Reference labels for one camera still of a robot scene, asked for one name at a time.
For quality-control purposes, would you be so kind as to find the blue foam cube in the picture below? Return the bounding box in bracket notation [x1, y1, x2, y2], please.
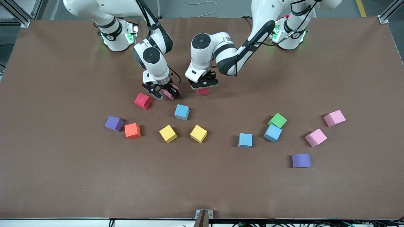
[238, 133, 253, 148]
[174, 104, 190, 121]
[263, 124, 282, 143]

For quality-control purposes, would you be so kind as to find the yellow foam cube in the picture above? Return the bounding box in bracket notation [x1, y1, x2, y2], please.
[190, 125, 208, 144]
[159, 125, 178, 144]

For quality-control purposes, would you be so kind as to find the orange foam cube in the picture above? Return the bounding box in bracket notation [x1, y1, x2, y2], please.
[124, 123, 141, 140]

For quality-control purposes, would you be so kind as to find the purple foam cube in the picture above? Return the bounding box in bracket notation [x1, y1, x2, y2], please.
[104, 115, 124, 132]
[291, 154, 312, 168]

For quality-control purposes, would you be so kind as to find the green foam cube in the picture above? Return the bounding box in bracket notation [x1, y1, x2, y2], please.
[267, 113, 288, 129]

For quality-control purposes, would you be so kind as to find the brown table mat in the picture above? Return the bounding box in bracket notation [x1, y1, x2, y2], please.
[0, 16, 404, 220]

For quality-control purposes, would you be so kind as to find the white table edge strip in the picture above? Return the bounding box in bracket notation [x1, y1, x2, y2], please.
[0, 218, 404, 227]

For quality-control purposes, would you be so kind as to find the white floor cable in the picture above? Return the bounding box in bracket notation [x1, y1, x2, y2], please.
[184, 0, 219, 18]

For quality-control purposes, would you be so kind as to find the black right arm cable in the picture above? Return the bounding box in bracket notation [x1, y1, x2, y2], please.
[135, 0, 183, 95]

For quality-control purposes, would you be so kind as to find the metal table edge bracket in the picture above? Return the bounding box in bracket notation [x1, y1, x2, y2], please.
[195, 209, 213, 227]

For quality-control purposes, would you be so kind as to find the dark vertical frame beam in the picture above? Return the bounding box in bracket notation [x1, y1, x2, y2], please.
[31, 0, 48, 20]

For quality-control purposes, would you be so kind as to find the aluminium frame post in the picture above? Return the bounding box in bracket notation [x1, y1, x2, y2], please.
[378, 0, 404, 24]
[0, 0, 31, 28]

